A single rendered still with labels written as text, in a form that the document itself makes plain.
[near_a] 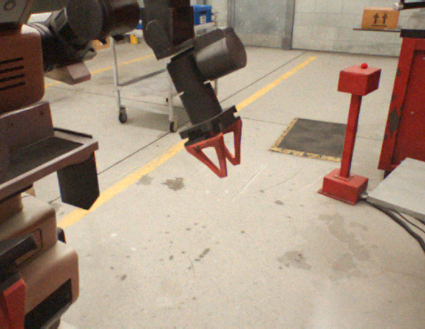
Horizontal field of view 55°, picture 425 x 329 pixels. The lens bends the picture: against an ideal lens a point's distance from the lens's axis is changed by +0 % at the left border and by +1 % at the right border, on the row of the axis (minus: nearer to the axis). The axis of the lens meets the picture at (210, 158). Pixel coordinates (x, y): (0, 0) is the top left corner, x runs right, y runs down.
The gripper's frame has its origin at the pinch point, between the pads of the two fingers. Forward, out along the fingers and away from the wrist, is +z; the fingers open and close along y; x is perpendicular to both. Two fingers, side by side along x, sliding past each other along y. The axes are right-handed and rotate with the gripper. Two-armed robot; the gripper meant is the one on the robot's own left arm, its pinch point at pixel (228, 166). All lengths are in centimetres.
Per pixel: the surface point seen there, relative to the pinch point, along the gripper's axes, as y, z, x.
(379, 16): 209, -7, -2
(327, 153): 242, 76, 68
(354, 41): 689, 32, 111
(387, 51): 689, 66, 68
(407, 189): 4.7, 12.2, -24.8
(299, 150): 238, 66, 87
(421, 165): 14.8, 12.9, -26.2
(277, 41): 685, -21, 235
